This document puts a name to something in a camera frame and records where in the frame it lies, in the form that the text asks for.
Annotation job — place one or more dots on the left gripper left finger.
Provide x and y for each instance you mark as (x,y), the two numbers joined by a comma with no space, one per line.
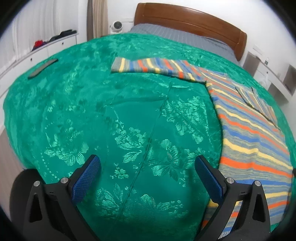
(51,211)

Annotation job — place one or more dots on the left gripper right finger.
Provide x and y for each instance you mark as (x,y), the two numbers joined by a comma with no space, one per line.
(252,222)

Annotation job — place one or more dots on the striped knit sweater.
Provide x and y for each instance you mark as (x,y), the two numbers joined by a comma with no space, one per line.
(253,146)

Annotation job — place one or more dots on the black clothes pile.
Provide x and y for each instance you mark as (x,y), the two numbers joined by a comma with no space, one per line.
(62,35)

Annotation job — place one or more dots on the green satin bedspread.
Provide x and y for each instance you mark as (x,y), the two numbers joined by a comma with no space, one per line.
(147,130)

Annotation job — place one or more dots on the white desk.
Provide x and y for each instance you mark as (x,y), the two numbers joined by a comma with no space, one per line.
(266,78)

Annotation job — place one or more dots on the black remote control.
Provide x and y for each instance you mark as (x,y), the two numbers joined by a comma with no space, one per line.
(42,67)

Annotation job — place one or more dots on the red cloth item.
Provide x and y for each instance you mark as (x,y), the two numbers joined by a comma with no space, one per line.
(37,44)

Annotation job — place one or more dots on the white low drawer cabinet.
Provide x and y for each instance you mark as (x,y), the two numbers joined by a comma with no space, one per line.
(33,58)

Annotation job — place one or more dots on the white round fan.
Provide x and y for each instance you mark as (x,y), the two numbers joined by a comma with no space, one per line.
(116,27)

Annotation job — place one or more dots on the beige curtain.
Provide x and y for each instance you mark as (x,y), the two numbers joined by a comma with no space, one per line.
(97,19)

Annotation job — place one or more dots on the wooden headboard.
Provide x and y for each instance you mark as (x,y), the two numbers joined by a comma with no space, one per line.
(192,21)

